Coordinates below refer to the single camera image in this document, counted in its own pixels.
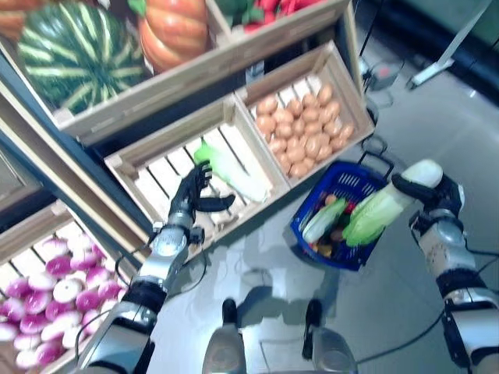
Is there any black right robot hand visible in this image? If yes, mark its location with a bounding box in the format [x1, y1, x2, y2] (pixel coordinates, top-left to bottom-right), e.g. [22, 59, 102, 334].
[391, 173, 467, 215]

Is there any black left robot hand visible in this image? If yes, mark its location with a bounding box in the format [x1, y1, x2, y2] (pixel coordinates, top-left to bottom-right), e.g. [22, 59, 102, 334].
[168, 161, 237, 221]

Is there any green and white napa cabbage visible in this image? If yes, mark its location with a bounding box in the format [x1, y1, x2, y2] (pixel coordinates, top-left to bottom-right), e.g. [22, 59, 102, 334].
[302, 197, 348, 243]
[342, 158, 444, 247]
[193, 140, 273, 203]

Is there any blue plastic shopping basket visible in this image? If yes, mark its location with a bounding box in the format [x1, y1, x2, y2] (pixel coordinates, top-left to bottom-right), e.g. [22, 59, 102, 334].
[288, 151, 395, 273]

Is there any wooden cabbage crate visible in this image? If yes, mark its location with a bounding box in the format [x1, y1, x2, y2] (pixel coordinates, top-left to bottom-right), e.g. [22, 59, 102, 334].
[104, 101, 292, 250]

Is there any wooden pumpkin crate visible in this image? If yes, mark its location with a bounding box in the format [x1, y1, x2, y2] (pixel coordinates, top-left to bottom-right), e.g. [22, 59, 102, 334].
[0, 23, 239, 148]

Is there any black left robot foot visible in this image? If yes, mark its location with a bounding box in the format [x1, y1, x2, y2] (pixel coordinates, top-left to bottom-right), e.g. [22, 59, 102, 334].
[221, 298, 239, 332]

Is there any black robot foot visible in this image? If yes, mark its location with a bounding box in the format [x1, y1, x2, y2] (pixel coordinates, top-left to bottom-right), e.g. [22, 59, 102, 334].
[221, 298, 239, 332]
[302, 298, 324, 359]

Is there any grey box red button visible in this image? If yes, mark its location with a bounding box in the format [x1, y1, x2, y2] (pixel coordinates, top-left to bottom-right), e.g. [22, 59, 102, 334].
[368, 61, 403, 91]

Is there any silver left robot leg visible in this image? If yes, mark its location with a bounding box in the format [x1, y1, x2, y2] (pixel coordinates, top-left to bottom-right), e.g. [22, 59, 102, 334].
[201, 325, 246, 374]

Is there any silver robot leg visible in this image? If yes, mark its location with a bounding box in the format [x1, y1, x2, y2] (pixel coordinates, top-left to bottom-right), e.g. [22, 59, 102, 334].
[201, 325, 246, 374]
[313, 326, 358, 374]

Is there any wooden turnip crate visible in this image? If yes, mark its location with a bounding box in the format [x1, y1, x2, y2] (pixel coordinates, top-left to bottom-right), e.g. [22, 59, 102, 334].
[0, 200, 155, 374]

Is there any wooden potato crate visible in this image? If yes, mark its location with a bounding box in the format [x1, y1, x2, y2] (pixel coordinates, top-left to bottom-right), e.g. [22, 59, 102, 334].
[233, 41, 376, 188]

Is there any small orange pumpkin green stem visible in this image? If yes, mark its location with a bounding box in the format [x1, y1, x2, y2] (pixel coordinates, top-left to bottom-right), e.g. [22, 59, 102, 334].
[128, 0, 211, 74]

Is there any black right robot foot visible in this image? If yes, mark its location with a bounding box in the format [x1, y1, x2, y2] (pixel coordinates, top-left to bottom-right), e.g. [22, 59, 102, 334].
[302, 298, 324, 359]

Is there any green striped pumpkin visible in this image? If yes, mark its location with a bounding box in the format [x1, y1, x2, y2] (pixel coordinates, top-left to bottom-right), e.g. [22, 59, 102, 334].
[17, 2, 147, 114]

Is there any silver right robot leg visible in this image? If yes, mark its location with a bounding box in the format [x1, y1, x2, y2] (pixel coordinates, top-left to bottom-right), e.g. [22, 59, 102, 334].
[313, 326, 358, 374]

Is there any wooden carrot crate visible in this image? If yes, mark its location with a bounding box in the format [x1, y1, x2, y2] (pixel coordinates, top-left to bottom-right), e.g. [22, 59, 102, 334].
[206, 0, 354, 55]

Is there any large orange striped pumpkin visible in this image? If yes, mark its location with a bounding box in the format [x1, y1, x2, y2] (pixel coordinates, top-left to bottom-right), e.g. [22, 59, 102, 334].
[0, 7, 29, 42]

